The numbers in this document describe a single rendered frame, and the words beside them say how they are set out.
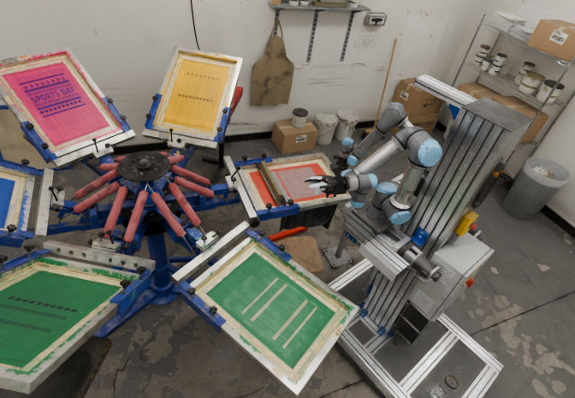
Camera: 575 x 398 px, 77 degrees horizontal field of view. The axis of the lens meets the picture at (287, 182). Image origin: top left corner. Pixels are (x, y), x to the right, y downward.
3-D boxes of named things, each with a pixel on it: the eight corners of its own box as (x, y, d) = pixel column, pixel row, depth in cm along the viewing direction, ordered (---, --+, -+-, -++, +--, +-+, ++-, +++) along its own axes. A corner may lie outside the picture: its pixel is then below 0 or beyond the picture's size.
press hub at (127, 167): (183, 264, 321) (172, 139, 236) (191, 302, 295) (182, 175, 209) (136, 275, 307) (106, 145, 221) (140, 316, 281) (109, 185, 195)
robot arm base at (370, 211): (394, 216, 219) (399, 204, 213) (378, 227, 211) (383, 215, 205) (375, 202, 228) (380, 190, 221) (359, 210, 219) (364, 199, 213)
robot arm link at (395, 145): (410, 113, 180) (334, 173, 194) (422, 125, 172) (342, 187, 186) (419, 126, 188) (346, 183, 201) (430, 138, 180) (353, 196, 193)
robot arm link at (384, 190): (386, 194, 219) (393, 177, 210) (396, 210, 209) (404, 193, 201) (368, 196, 216) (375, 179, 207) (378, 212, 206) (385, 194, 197)
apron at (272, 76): (287, 102, 471) (299, 17, 404) (289, 104, 466) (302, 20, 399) (248, 104, 451) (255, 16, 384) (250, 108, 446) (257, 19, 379)
